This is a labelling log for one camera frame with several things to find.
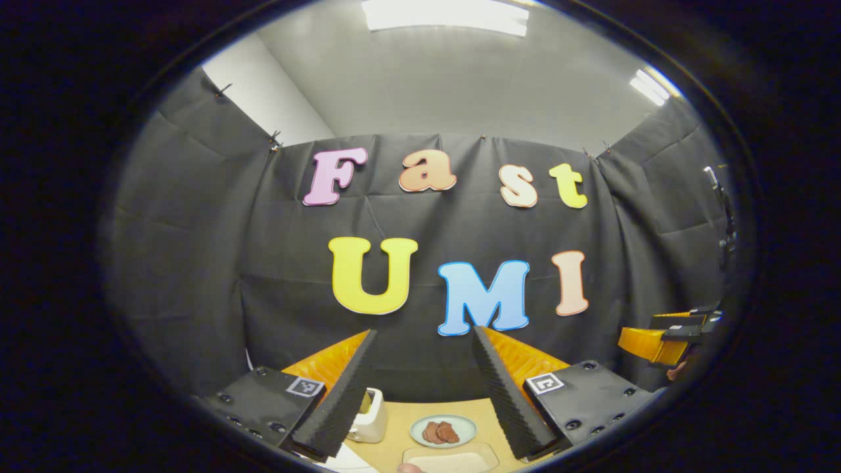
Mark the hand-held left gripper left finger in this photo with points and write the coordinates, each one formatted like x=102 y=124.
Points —
x=341 y=407

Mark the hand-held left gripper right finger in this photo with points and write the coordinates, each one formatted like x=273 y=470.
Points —
x=509 y=401

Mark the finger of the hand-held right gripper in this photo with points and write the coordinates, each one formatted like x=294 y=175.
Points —
x=683 y=320
x=640 y=341

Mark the white rice cooker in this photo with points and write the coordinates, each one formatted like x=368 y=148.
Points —
x=348 y=463

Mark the rectangular dish of rice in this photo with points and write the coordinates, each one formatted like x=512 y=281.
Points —
x=453 y=462

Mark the brown toast slice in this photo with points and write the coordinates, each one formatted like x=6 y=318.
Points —
x=365 y=403

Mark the white toaster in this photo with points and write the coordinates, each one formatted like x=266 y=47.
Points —
x=374 y=424

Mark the pale green plate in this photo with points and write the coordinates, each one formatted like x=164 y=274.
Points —
x=466 y=430

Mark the small ceiling light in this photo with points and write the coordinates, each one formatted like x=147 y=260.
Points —
x=650 y=87

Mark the black backdrop cloth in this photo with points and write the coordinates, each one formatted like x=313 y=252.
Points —
x=197 y=276

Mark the long ceiling light panel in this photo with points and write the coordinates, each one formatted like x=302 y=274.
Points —
x=447 y=16

